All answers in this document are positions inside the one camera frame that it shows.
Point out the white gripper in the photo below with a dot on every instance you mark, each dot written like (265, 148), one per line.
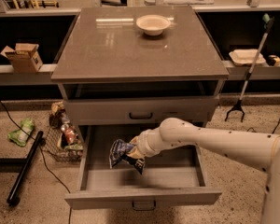
(144, 146)

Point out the blue chip bag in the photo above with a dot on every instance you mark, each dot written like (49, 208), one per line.
(119, 152)

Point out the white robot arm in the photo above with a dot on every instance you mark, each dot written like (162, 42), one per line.
(258, 150)

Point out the closed grey upper drawer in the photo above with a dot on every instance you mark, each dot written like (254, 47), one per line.
(136, 111)

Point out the open grey middle drawer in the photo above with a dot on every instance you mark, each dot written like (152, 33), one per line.
(174, 177)

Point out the grey drawer cabinet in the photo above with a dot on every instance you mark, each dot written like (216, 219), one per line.
(108, 57)

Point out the green snack bag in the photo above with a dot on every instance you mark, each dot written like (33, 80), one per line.
(20, 136)

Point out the white paper bowl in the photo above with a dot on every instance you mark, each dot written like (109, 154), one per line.
(153, 24)

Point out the black metal stand leg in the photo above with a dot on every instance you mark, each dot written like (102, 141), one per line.
(13, 198)

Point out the white takeout container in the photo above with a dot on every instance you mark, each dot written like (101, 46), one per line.
(243, 56)

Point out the brown cardboard box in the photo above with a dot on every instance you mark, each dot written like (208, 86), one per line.
(24, 58)

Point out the yellow tape measure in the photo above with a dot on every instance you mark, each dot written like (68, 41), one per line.
(273, 60)

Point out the reacher grabber tool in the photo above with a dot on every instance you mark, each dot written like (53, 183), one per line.
(268, 24)

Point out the wire basket with snacks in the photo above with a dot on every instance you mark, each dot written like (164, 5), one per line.
(62, 141)

